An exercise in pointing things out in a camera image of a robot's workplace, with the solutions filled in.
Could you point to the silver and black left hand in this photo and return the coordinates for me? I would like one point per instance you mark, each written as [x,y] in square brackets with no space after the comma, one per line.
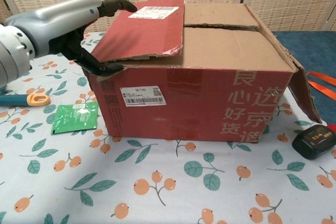
[57,16]

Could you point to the red cardboard box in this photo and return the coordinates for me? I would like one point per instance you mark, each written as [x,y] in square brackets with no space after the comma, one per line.
[183,103]

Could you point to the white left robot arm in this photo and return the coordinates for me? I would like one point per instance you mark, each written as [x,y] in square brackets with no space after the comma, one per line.
[10,58]

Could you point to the teal tool with orange end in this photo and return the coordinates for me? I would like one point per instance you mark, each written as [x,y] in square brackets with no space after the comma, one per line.
[15,100]

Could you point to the green foil sachet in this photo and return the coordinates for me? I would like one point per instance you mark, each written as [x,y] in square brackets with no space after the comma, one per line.
[74,117]

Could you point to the white fruit-print tablecloth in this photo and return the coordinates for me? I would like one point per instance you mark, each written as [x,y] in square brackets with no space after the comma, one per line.
[157,182]

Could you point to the orange ribbon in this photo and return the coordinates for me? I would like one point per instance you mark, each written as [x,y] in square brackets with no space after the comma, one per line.
[325,87]

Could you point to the black case with gold print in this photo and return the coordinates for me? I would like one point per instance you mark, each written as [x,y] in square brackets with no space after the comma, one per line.
[312,142]

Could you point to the small red object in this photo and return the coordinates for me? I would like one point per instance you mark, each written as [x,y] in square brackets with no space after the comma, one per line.
[332,128]

